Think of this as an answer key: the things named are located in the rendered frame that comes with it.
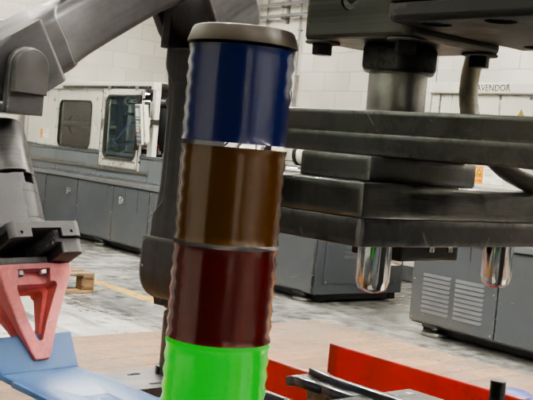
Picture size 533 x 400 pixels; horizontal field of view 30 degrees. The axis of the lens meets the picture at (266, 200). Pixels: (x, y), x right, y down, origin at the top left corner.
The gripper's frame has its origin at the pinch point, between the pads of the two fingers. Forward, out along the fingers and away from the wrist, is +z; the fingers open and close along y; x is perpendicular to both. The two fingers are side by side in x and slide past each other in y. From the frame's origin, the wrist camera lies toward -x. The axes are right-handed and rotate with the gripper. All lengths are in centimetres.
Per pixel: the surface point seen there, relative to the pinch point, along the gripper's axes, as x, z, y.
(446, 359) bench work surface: 65, 5, -10
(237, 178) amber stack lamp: -20, 7, 46
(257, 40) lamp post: -19, 3, 49
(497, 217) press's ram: 12.0, 4.0, 36.4
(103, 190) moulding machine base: 546, -336, -701
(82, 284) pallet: 361, -174, -509
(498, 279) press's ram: 13.8, 7.3, 33.7
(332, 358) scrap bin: 33.9, 4.2, -0.6
